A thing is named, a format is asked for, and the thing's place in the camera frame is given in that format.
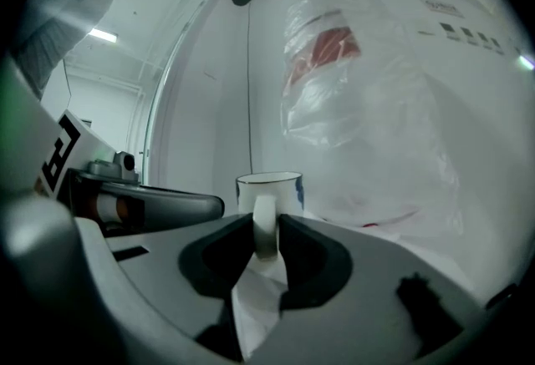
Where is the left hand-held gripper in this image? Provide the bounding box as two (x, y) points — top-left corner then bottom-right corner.
(0, 58), (145, 236)

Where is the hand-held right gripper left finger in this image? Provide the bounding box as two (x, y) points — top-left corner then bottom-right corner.
(74, 212), (255, 362)

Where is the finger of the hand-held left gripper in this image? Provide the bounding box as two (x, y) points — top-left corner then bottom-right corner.
(99, 181), (226, 227)

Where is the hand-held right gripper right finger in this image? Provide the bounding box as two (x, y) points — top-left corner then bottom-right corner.
(250, 212), (489, 363)

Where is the white mug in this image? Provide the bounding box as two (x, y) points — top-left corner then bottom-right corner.
(235, 170), (305, 262)

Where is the white water dispenser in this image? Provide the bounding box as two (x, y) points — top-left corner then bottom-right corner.
(231, 208), (487, 362)

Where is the ceiling light panel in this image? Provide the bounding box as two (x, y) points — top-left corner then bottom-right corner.
(87, 28), (120, 43)

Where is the person's grey shirt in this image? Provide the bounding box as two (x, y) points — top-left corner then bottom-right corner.
(11, 0), (156, 102)

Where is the clear plastic bag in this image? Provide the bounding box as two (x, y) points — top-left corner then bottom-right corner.
(278, 0), (466, 240)

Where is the grey gripper-mounted camera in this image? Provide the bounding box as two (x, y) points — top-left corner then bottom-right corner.
(86, 150), (140, 186)

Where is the wall label sticker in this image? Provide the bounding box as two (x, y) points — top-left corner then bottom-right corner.
(419, 0), (466, 18)

